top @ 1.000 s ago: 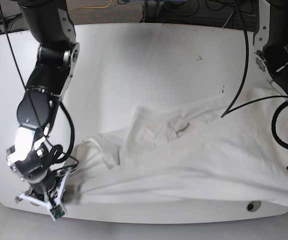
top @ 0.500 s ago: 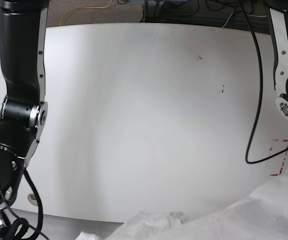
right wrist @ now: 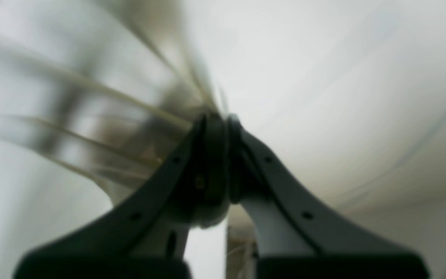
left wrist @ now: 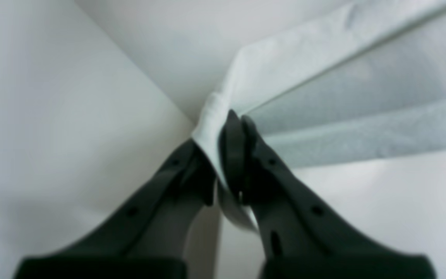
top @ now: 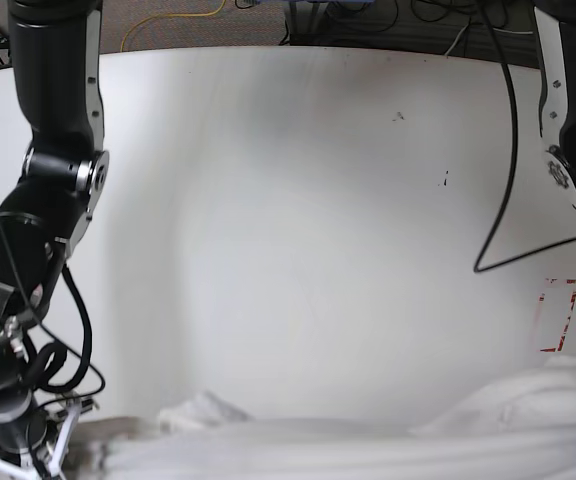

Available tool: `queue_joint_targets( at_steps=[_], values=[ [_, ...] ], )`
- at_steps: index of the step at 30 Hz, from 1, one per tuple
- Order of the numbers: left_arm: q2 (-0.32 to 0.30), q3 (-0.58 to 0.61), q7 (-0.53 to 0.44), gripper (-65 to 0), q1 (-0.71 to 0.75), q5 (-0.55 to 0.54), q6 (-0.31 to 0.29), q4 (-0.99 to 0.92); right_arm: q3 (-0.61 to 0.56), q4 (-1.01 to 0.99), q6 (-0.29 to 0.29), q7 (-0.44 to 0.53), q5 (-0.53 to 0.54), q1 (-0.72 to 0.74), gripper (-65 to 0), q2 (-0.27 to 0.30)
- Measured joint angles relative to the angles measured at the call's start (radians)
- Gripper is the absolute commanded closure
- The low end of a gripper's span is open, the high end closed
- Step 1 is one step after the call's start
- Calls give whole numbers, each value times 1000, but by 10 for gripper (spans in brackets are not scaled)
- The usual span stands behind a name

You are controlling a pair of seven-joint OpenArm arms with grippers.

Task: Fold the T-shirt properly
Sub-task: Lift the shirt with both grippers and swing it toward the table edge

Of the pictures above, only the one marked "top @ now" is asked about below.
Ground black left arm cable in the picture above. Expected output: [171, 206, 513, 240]
[472, 0, 576, 341]

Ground white T-shirt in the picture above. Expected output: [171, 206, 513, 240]
[65, 356, 576, 479]

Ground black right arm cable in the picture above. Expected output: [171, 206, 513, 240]
[27, 262, 107, 396]

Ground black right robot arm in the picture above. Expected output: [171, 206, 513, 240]
[0, 1, 109, 479]

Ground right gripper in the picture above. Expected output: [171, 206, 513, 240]
[0, 393, 97, 479]

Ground red tape rectangle marking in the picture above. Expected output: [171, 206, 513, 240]
[533, 278, 576, 353]

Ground yellow cable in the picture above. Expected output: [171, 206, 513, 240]
[120, 0, 227, 53]

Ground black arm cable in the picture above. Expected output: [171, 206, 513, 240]
[27, 262, 107, 396]
[472, 0, 576, 341]

